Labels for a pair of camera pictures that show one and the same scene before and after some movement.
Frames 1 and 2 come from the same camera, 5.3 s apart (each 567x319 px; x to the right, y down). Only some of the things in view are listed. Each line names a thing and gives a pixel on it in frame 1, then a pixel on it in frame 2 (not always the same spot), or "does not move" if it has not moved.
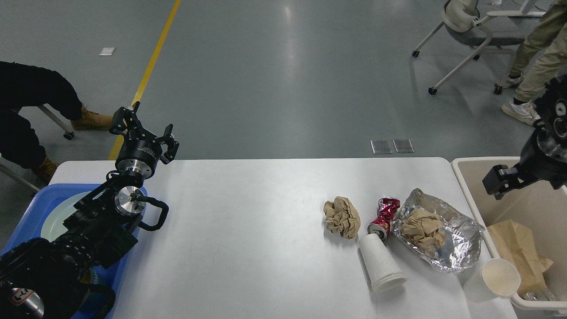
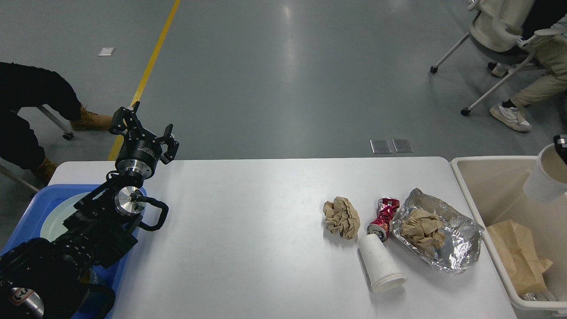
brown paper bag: [514, 243] does not move
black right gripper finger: [502, 179] → [560, 143]
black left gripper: [138, 155] does not move
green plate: [53, 226] does not move
